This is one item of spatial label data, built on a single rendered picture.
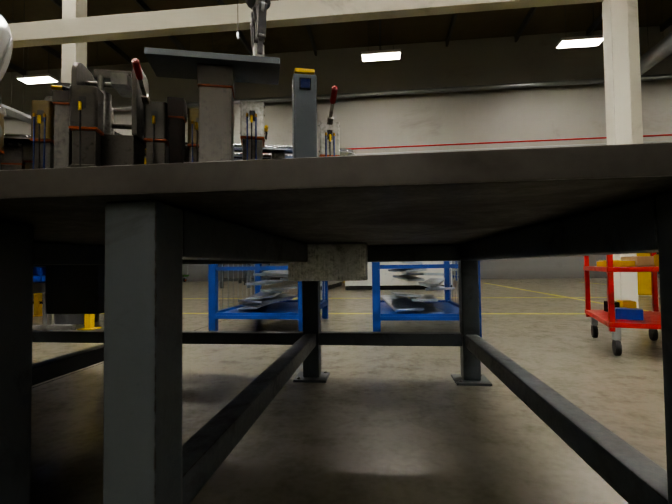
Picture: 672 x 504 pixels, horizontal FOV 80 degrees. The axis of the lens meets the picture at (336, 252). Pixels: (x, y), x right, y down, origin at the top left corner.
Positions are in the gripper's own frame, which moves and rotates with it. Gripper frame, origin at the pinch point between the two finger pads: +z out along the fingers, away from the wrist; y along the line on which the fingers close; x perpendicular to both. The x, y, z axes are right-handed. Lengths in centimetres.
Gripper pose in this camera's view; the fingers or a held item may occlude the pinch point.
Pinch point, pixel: (258, 57)
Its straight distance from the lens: 138.7
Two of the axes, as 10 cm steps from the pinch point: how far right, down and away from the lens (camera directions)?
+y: -4.0, 0.4, 9.2
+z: 0.1, 10.0, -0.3
